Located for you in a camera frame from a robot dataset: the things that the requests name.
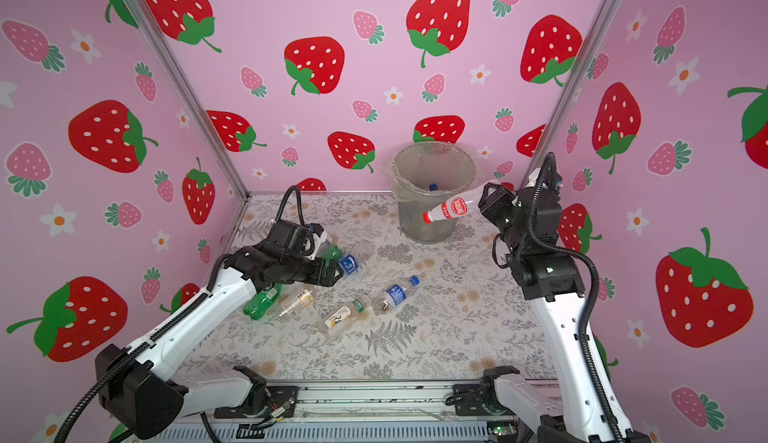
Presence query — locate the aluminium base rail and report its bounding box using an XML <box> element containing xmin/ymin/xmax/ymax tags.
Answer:
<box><xmin>116</xmin><ymin>379</ymin><xmax>631</xmax><ymax>443</ymax></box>

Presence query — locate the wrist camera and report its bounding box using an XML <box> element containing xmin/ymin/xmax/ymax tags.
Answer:
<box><xmin>305</xmin><ymin>223</ymin><xmax>333</xmax><ymax>260</ymax></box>
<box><xmin>529</xmin><ymin>163</ymin><xmax>563</xmax><ymax>193</ymax></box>

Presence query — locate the white bottle red cap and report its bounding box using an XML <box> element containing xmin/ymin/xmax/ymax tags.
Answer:
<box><xmin>422</xmin><ymin>185</ymin><xmax>484</xmax><ymax>224</ymax></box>

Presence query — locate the green bottle yellow cap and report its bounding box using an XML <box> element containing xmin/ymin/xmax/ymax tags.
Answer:
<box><xmin>321</xmin><ymin>245</ymin><xmax>344</xmax><ymax>262</ymax></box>

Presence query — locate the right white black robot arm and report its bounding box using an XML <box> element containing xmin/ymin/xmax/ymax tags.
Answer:
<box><xmin>479</xmin><ymin>182</ymin><xmax>649</xmax><ymax>442</ymax></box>

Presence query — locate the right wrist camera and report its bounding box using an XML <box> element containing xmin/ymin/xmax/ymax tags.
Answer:
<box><xmin>529</xmin><ymin>163</ymin><xmax>563</xmax><ymax>193</ymax></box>

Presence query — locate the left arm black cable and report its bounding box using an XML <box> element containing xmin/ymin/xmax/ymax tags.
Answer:
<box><xmin>50</xmin><ymin>184</ymin><xmax>310</xmax><ymax>443</ymax></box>

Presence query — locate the clear bottle blue label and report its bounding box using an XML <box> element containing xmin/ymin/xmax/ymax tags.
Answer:
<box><xmin>338</xmin><ymin>254</ymin><xmax>360</xmax><ymax>276</ymax></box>

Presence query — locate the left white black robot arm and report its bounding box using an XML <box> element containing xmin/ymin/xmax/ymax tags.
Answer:
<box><xmin>95</xmin><ymin>220</ymin><xmax>342</xmax><ymax>440</ymax></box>

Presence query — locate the translucent grey waste bin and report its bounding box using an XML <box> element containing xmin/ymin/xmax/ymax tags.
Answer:
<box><xmin>384</xmin><ymin>141</ymin><xmax>477</xmax><ymax>244</ymax></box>

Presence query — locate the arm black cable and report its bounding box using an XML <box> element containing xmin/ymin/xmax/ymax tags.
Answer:
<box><xmin>50</xmin><ymin>184</ymin><xmax>310</xmax><ymax>443</ymax></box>
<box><xmin>491</xmin><ymin>152</ymin><xmax>625</xmax><ymax>443</ymax></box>

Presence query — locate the clear bottle crane label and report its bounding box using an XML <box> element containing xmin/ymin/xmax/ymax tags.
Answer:
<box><xmin>321</xmin><ymin>294</ymin><xmax>371</xmax><ymax>340</ymax></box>

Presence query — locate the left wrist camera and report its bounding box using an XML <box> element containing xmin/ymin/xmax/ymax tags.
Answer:
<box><xmin>305</xmin><ymin>223</ymin><xmax>333</xmax><ymax>260</ymax></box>

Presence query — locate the clear bottle yellow label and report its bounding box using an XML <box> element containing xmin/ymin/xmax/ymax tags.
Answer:
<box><xmin>278</xmin><ymin>286</ymin><xmax>314</xmax><ymax>322</ymax></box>

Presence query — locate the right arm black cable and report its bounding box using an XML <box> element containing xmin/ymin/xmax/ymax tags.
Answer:
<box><xmin>491</xmin><ymin>152</ymin><xmax>625</xmax><ymax>443</ymax></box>

